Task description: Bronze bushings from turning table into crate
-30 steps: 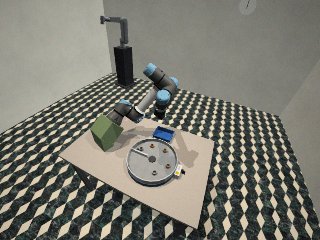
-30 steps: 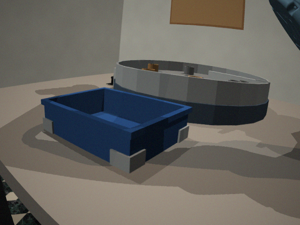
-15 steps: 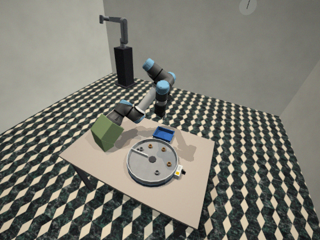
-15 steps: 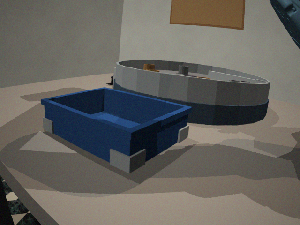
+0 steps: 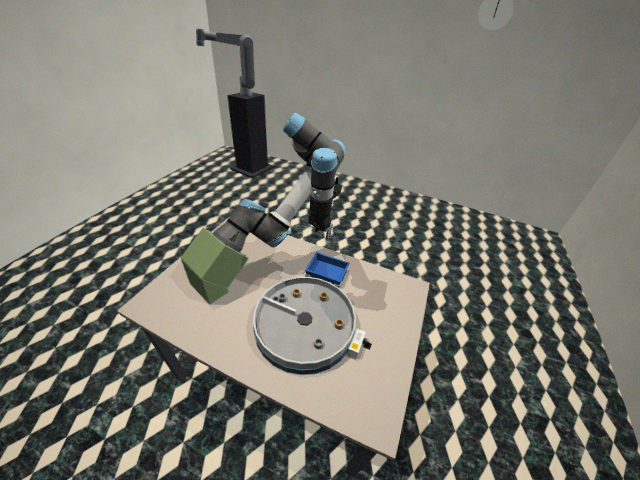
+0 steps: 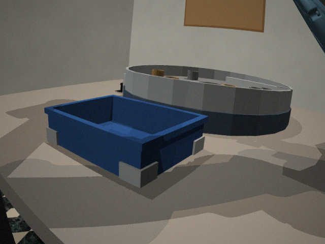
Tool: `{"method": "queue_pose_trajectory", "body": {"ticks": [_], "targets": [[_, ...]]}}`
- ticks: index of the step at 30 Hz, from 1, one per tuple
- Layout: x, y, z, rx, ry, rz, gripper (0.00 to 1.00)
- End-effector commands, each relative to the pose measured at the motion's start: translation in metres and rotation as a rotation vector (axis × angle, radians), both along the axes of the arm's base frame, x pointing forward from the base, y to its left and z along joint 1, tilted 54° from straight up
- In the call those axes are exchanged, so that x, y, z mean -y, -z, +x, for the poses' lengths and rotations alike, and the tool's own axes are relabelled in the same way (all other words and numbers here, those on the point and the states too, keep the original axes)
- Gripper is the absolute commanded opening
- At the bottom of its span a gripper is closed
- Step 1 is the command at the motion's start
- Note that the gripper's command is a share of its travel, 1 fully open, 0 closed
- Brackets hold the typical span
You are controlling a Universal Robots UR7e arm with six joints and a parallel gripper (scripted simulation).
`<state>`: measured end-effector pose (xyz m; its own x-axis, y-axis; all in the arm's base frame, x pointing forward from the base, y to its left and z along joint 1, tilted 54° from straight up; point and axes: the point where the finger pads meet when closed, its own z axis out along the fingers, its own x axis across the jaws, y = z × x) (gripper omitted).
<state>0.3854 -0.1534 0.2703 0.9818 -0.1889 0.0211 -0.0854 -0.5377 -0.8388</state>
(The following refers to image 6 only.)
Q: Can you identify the blue plastic crate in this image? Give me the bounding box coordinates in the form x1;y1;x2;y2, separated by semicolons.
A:
44;95;209;188

